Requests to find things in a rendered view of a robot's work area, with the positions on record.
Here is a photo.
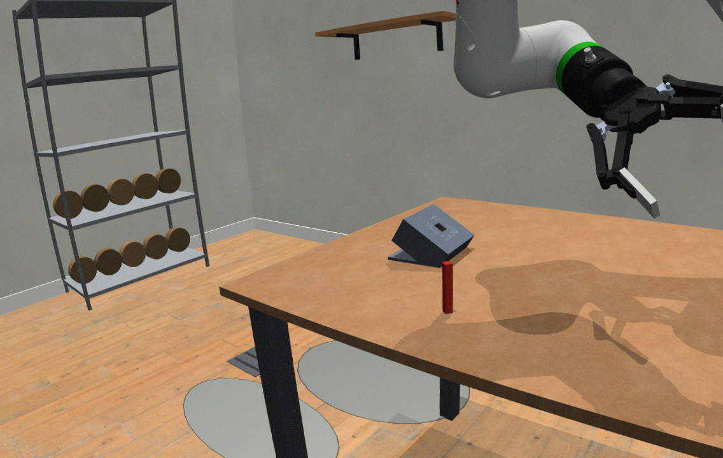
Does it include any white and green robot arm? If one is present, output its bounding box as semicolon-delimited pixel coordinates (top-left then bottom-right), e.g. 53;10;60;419
454;0;633;118

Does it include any red square peg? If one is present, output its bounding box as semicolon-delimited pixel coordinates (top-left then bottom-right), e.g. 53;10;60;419
442;261;453;314

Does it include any grey sloped panel with rectangular hole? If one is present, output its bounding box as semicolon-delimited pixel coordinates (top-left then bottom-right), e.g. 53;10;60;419
388;204;474;268

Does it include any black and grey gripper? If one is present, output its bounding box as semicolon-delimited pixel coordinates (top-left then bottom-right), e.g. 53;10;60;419
586;68;723;219

